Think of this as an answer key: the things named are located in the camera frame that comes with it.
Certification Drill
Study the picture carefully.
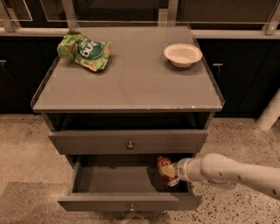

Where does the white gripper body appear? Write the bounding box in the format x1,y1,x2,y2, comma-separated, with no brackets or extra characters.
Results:
176,158,190,181

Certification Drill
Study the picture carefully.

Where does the open middle grey drawer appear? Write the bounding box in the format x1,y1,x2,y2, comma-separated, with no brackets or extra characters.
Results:
58,154,202,212

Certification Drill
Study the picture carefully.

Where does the brass top drawer knob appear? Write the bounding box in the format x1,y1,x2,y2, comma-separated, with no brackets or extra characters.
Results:
127,141,135,150

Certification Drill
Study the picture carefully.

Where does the closed top grey drawer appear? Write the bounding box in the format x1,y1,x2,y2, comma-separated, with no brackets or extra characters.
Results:
49,129,208,155

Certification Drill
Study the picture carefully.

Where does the red coke can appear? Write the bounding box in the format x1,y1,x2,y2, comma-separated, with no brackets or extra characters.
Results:
156,156,179,187

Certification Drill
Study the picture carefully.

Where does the white paper bowl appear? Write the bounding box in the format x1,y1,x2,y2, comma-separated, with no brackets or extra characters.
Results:
164,44,202,68

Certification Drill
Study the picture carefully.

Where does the green chip bag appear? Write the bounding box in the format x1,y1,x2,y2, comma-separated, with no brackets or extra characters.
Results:
57,31,111,72

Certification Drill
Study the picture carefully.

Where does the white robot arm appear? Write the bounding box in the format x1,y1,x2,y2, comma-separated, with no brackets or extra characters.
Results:
157,153,280,200

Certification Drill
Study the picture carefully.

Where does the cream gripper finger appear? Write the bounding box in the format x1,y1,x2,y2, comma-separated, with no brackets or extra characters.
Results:
160,164,177,179

